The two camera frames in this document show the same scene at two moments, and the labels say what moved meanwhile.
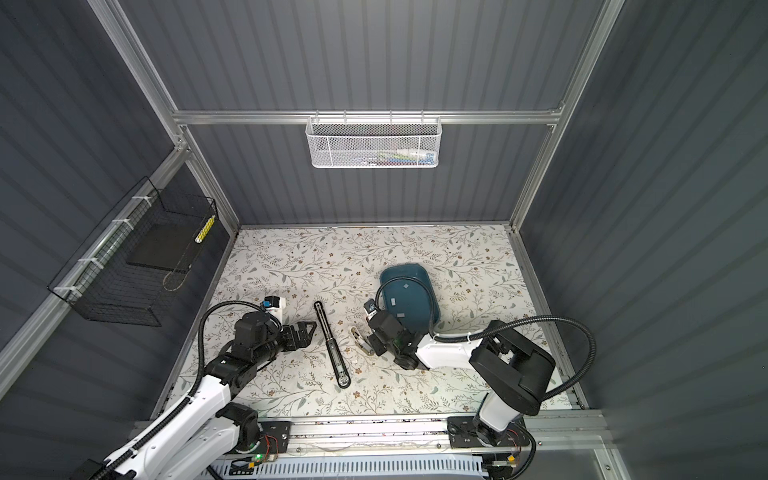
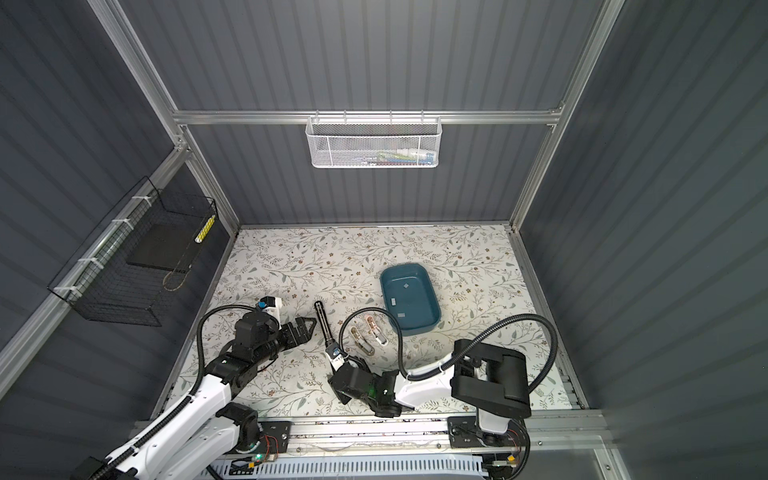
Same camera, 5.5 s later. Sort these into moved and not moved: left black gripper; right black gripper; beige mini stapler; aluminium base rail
Moved: right black gripper
Not moved: beige mini stapler; left black gripper; aluminium base rail
